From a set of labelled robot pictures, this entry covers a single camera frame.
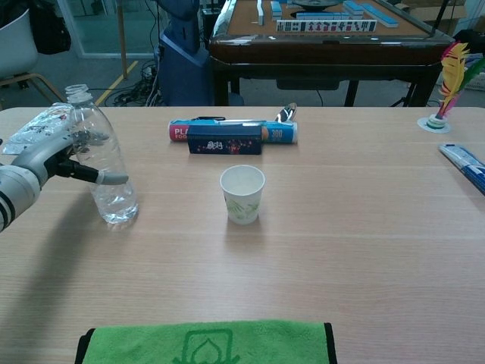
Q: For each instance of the black bag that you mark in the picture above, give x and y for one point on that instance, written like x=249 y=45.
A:
x=51 y=30

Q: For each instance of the blue red food wrap roll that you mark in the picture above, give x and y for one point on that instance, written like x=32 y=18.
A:
x=284 y=133

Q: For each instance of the dark blue printed box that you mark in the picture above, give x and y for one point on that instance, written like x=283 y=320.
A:
x=223 y=144

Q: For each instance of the green microfiber cloth black trim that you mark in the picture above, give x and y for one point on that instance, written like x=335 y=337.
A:
x=151 y=345

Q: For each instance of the colourful feather shuttlecock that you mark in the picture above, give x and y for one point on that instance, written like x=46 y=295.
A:
x=451 y=76

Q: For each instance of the shiny metal spoon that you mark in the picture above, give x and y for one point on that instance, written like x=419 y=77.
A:
x=285 y=113

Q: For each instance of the row of white-faced mahjong tiles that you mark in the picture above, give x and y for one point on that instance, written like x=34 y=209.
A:
x=326 y=26

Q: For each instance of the transparent plastic water bottle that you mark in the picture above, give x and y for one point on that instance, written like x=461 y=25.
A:
x=110 y=189

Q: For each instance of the blue machine base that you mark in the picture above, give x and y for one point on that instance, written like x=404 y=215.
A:
x=182 y=72

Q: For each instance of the white paper cup green print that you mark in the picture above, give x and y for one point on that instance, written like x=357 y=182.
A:
x=242 y=193

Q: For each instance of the blue white flat package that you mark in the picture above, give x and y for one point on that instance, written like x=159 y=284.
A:
x=464 y=161

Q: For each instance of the dark wooden mahjong table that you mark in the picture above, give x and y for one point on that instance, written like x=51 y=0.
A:
x=322 y=49

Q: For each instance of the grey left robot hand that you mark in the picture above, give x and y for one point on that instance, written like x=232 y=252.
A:
x=41 y=155

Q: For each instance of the silver foil snack bag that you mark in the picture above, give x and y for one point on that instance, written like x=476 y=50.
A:
x=38 y=125

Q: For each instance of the white chair wooden legs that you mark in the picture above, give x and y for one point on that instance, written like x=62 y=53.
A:
x=15 y=45

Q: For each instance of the wooden pole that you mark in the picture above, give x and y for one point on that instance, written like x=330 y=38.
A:
x=122 y=41

